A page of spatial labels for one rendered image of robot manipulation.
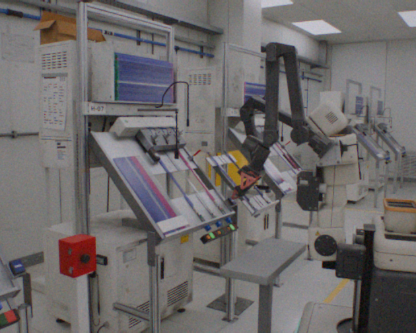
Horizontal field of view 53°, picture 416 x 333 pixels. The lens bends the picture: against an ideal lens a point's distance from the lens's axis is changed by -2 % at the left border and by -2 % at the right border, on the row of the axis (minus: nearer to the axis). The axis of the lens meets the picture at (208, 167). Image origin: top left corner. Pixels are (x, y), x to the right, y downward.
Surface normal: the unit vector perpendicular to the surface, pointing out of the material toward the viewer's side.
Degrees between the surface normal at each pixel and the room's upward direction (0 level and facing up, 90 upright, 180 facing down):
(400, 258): 90
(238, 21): 90
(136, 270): 90
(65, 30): 80
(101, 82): 90
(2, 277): 47
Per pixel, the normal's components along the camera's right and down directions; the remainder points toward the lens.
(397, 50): -0.55, 0.09
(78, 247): 0.83, 0.07
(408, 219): -0.33, 0.15
